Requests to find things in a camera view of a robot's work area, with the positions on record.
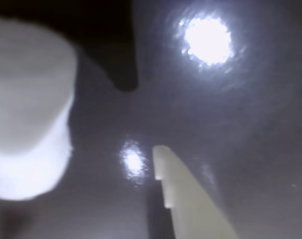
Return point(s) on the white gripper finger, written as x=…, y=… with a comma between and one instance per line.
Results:
x=185, y=199

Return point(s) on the white gauze roll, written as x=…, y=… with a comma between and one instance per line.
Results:
x=29, y=112

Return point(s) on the black glossy mat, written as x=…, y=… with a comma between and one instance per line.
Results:
x=240, y=149

